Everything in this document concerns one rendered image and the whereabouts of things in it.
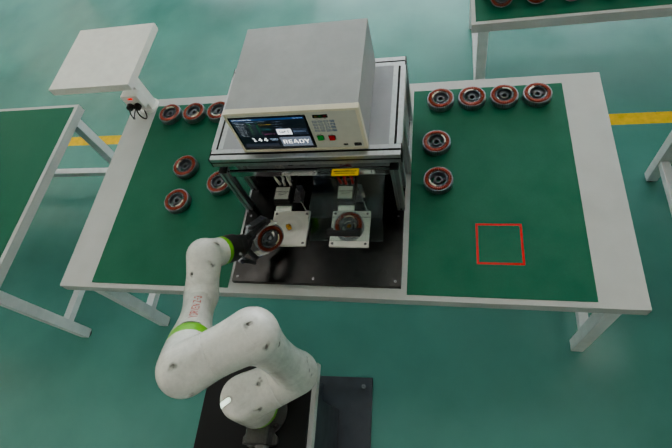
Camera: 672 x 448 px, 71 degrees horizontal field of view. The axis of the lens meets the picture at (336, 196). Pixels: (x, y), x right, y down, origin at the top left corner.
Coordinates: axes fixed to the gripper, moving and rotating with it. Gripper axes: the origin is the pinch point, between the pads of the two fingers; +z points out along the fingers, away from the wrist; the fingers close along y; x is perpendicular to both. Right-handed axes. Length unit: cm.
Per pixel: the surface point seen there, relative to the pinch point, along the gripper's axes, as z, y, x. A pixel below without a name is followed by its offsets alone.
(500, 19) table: 95, -110, 40
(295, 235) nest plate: 10.5, -1.1, 5.8
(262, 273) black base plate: 0.6, 14.4, 1.2
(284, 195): 4.6, -16.1, 0.2
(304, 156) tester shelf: -6.3, -34.3, 10.1
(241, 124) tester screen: -20.6, -39.9, -7.3
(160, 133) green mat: 28, -16, -88
